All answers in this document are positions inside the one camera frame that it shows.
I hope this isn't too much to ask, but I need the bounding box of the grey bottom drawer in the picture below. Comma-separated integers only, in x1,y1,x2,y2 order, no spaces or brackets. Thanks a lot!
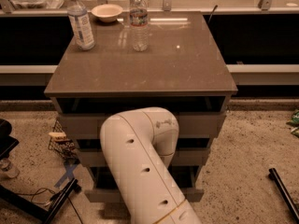
85,165,204,203

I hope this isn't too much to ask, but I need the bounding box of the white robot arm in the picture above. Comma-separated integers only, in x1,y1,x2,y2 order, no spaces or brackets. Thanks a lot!
100,107,202,224

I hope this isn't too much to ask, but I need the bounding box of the grey drawer cabinet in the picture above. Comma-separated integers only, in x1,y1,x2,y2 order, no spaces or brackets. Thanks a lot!
43,10,238,191

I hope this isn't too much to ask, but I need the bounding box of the grey top drawer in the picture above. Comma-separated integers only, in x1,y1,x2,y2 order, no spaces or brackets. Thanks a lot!
58,112,226,139

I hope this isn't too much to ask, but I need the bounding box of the clear water bottle centre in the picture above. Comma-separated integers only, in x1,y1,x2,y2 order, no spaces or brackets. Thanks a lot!
129,0,149,51

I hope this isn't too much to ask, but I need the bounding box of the snack packet in basket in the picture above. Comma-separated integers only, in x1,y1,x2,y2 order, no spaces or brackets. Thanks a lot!
49,132,70,143

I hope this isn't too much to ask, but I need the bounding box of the white bowl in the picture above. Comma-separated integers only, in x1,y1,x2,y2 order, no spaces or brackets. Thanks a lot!
92,4,122,23

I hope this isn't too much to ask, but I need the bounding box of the blue tape cross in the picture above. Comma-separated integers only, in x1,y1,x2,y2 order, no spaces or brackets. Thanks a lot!
54,160,79,188

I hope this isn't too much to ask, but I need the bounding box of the labelled water bottle left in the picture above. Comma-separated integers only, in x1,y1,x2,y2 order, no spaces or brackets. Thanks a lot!
67,0,95,50

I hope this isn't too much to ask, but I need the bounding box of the black stand leg left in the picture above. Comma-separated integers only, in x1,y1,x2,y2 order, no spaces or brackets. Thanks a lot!
0,178,81,224

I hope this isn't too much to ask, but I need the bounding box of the black stand leg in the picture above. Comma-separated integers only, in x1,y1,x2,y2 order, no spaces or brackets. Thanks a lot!
0,178,81,224
268,168,299,224

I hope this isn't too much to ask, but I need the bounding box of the black stand leg right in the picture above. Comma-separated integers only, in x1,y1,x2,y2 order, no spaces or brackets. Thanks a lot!
268,168,299,224

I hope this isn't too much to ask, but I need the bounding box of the green snack bag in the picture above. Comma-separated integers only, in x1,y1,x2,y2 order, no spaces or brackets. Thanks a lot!
287,109,299,137

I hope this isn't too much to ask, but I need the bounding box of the small bottle on floor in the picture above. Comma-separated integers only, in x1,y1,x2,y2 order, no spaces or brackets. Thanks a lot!
0,159,20,178

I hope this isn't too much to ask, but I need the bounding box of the black wire basket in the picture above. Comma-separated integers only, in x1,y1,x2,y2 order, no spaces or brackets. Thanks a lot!
48,120,77,160

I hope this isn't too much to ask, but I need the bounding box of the black cable on floor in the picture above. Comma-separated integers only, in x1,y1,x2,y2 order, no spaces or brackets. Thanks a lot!
15,188,84,224

